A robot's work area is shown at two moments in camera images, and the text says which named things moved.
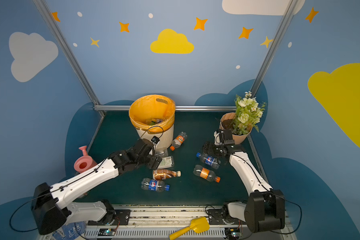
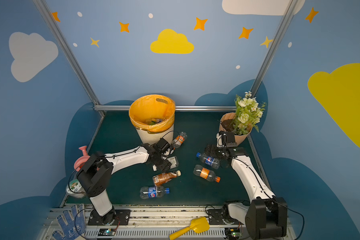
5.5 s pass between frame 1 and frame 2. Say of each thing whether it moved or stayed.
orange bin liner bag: stayed
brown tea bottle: stayed
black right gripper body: stayed
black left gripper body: moved
